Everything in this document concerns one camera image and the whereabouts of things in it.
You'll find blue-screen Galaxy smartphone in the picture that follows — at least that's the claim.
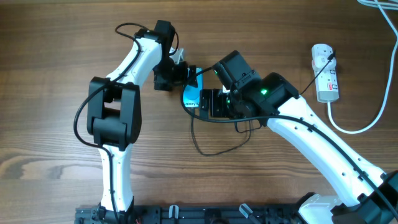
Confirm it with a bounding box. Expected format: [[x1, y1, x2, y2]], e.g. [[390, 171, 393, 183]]
[[183, 65, 203, 108]]

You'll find black USB-C charging cable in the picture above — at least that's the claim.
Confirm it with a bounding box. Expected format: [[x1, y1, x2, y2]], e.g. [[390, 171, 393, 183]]
[[189, 50, 337, 157]]

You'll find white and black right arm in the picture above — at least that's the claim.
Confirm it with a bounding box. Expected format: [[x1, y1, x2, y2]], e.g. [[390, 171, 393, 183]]
[[203, 51, 397, 223]]

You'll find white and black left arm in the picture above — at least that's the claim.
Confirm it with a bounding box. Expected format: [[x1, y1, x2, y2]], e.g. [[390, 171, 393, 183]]
[[82, 20, 193, 223]]

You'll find white USB charger adapter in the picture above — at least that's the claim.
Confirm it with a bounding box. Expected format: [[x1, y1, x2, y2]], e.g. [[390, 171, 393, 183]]
[[312, 55, 336, 72]]

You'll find white power strip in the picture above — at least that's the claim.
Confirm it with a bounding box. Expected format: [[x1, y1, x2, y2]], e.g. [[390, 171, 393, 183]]
[[312, 44, 339, 103]]

